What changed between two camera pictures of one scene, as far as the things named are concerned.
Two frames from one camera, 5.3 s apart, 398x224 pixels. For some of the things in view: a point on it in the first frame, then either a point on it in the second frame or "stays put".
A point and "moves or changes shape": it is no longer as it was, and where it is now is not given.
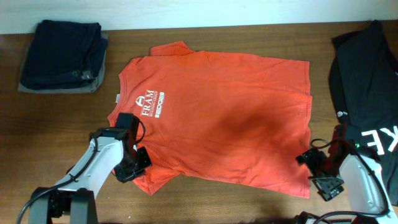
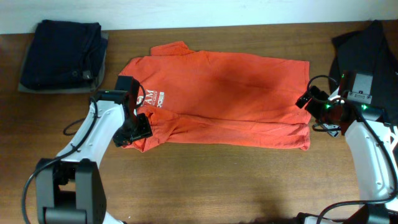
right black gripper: (326, 189) → (319, 94)
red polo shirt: (218, 119) moves or changes shape
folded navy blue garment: (64, 55) stays put
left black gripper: (124, 176) → (145, 130)
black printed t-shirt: (364, 89) stays put
